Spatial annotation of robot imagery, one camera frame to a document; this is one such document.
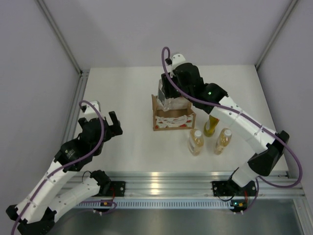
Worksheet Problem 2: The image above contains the right aluminium frame post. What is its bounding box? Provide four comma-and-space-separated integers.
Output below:
255, 0, 300, 71

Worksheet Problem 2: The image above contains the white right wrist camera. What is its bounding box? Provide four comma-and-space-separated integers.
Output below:
165, 53, 186, 71

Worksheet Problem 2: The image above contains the burlap watermelon canvas bag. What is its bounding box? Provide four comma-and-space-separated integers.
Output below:
152, 95, 196, 131

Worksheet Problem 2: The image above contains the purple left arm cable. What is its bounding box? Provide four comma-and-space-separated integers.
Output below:
11, 100, 117, 235

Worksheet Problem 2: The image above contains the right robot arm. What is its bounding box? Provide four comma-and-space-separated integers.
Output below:
161, 62, 290, 194

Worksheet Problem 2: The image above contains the aluminium mounting rail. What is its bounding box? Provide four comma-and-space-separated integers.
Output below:
58, 171, 306, 200

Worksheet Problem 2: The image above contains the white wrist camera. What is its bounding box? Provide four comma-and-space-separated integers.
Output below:
79, 100, 101, 120
165, 53, 186, 71

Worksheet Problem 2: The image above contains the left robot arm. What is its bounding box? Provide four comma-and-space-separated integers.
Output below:
6, 111, 123, 235

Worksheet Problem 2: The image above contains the amber bottle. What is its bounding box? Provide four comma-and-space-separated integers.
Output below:
214, 128, 232, 155
188, 129, 204, 156

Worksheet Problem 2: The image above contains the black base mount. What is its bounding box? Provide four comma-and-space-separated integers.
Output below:
212, 180, 257, 197
96, 181, 126, 198

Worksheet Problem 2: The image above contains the yellow bottle with red cap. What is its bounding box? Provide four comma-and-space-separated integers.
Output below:
203, 115, 219, 137

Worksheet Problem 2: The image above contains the clear bottle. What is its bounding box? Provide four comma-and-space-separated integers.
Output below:
157, 79, 174, 112

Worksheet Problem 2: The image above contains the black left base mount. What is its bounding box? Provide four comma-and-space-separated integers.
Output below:
96, 181, 126, 198

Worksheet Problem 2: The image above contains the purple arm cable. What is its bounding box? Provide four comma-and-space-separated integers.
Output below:
161, 47, 303, 215
11, 100, 117, 235

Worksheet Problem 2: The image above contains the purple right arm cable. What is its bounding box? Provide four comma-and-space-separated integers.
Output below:
161, 47, 303, 215

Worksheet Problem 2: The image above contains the aluminium frame post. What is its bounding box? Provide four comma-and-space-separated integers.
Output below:
255, 0, 300, 71
36, 0, 90, 84

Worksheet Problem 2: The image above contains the slotted grey cable duct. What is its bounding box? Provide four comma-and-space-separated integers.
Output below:
73, 198, 235, 209

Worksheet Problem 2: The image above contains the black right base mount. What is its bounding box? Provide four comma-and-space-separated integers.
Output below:
212, 180, 257, 197

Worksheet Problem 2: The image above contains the left aluminium frame post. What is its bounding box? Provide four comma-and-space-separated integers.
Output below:
36, 0, 90, 84

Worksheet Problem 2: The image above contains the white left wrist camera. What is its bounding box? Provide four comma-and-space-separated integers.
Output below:
79, 100, 101, 120

